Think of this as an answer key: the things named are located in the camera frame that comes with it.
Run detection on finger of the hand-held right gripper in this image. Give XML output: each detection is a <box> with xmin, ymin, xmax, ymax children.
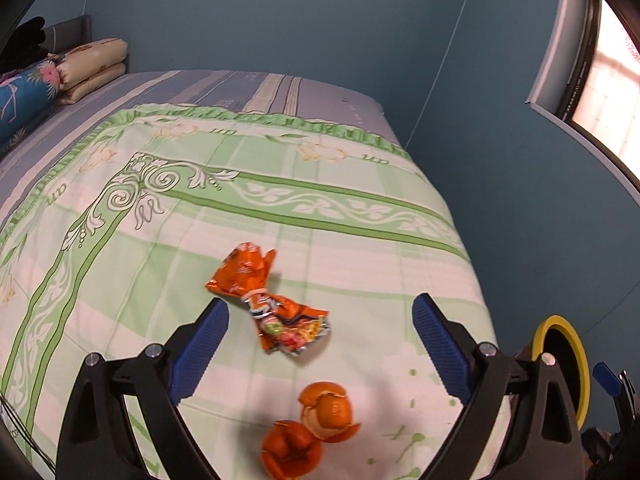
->
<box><xmin>592</xmin><ymin>361</ymin><xmax>640</xmax><ymax>425</ymax></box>
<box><xmin>581</xmin><ymin>426</ymin><xmax>618</xmax><ymax>480</ymax></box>

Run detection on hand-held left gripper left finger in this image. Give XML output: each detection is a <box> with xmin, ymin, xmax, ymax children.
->
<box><xmin>54</xmin><ymin>298</ymin><xmax>231</xmax><ymax>480</ymax></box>

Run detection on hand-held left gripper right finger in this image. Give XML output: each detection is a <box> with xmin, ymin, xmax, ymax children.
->
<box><xmin>411</xmin><ymin>292</ymin><xmax>586</xmax><ymax>480</ymax></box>

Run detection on yellow-rimmed bin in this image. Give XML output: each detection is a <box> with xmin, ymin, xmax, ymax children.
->
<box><xmin>531</xmin><ymin>315</ymin><xmax>592</xmax><ymax>431</ymax></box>

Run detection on orange snack wrapper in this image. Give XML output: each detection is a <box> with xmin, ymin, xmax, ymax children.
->
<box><xmin>204</xmin><ymin>241</ymin><xmax>331</xmax><ymax>357</ymax></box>

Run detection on orange peel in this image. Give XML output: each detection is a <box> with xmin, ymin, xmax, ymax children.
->
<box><xmin>298</xmin><ymin>381</ymin><xmax>362</xmax><ymax>443</ymax></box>
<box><xmin>261</xmin><ymin>420</ymin><xmax>323</xmax><ymax>478</ymax></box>

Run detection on green printed blanket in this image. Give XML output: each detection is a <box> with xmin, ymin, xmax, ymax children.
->
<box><xmin>0</xmin><ymin>104</ymin><xmax>496</xmax><ymax>480</ymax></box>

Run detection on bed with striped sheet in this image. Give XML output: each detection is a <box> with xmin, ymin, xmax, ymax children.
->
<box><xmin>0</xmin><ymin>70</ymin><xmax>416</xmax><ymax>211</ymax></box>

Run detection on beige floral pillows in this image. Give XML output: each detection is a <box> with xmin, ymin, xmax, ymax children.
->
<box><xmin>54</xmin><ymin>38</ymin><xmax>129</xmax><ymax>106</ymax></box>

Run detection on blue floral bolster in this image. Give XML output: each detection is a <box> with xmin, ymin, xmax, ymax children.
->
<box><xmin>0</xmin><ymin>59</ymin><xmax>62</xmax><ymax>147</ymax></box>

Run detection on window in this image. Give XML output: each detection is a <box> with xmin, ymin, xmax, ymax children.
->
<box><xmin>525</xmin><ymin>0</ymin><xmax>640</xmax><ymax>188</ymax></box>

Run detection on grey padded headboard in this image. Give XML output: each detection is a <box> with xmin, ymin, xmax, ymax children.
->
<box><xmin>42</xmin><ymin>15</ymin><xmax>131</xmax><ymax>73</ymax></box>

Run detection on black folded clothing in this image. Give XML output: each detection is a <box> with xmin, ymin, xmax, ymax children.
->
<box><xmin>0</xmin><ymin>16</ymin><xmax>47</xmax><ymax>73</ymax></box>

